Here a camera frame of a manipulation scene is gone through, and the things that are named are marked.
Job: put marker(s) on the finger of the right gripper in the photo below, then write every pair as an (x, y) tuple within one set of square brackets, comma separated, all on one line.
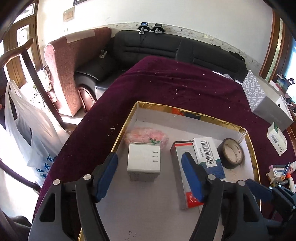
[(261, 189)]

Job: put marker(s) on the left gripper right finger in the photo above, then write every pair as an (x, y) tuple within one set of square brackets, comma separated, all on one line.
[(243, 220)]

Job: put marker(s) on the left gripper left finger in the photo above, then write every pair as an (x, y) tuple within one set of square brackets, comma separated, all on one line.
[(65, 202)]

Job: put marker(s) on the white box pink border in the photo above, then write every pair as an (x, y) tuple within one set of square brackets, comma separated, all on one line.
[(208, 157)]

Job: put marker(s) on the white green label medicine box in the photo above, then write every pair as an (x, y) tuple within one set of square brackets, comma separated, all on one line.
[(144, 162)]

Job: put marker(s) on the pink fluffy plush toy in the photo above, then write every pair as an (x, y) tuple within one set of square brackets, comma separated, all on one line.
[(148, 136)]

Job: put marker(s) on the white blue open medicine box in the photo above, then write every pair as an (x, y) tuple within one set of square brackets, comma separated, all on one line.
[(275, 173)]

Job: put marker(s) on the dark pen with orange cap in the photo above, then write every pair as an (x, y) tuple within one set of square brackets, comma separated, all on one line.
[(286, 170)]

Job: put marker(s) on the white bottle orange cap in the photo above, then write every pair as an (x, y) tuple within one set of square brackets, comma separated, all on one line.
[(292, 185)]

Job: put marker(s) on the black tape roll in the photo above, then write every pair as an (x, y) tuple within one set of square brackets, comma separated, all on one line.
[(231, 153)]

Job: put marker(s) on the grey red slim box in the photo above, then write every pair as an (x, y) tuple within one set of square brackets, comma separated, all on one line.
[(186, 198)]

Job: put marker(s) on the white plastic bag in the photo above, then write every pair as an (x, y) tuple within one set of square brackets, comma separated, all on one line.
[(38, 138)]

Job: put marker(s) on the white gold-rimmed tray box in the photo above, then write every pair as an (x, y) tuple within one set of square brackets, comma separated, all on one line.
[(136, 210)]

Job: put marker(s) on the grey open shoebox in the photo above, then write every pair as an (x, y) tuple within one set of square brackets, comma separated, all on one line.
[(266, 102)]

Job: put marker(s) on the dark red bedspread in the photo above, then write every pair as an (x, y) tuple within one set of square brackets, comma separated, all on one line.
[(168, 82)]

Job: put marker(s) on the red fabric armchair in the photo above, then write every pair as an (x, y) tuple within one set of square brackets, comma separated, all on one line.
[(64, 55)]

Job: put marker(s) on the dark wooden chair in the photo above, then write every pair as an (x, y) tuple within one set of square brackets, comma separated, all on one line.
[(34, 91)]

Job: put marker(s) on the black leather sofa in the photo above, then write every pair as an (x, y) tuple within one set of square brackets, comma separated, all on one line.
[(127, 48)]

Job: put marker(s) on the framed landscape painting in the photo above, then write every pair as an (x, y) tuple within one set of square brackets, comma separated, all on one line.
[(76, 2)]

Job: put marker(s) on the right small camera on sofa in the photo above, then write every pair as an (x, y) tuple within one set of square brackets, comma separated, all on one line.
[(158, 28)]

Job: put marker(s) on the small camera on sofa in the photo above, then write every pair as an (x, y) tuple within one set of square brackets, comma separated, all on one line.
[(158, 28), (143, 27)]

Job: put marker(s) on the left small camera on sofa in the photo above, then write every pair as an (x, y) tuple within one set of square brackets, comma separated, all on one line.
[(143, 27)]

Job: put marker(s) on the small wall plaque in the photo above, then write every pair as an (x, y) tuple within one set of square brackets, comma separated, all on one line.
[(68, 14)]

